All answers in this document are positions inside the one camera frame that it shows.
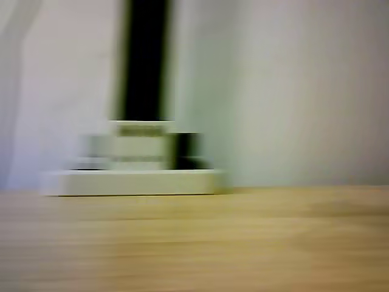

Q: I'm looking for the black clamp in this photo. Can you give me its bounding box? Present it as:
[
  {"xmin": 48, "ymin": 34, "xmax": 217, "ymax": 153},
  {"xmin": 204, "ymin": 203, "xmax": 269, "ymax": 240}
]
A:
[{"xmin": 170, "ymin": 132, "xmax": 216, "ymax": 171}]

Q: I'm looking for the grey clamp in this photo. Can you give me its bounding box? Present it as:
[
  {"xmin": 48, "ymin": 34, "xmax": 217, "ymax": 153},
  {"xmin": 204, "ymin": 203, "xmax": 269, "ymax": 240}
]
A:
[{"xmin": 65, "ymin": 133, "xmax": 112, "ymax": 171}]

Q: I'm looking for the white post bracket block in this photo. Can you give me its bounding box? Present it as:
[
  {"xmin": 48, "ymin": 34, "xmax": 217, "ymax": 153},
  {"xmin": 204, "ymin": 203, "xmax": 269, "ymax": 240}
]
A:
[{"xmin": 108, "ymin": 120, "xmax": 176, "ymax": 172}]

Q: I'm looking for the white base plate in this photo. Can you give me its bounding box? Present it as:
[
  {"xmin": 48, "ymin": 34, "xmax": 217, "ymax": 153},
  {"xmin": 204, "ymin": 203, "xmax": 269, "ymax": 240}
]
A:
[{"xmin": 41, "ymin": 169, "xmax": 234, "ymax": 197}]

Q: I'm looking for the black aluminium profile post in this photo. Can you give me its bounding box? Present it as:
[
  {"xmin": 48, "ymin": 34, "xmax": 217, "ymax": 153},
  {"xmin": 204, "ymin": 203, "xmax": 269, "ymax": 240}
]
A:
[{"xmin": 120, "ymin": 0, "xmax": 171, "ymax": 122}]

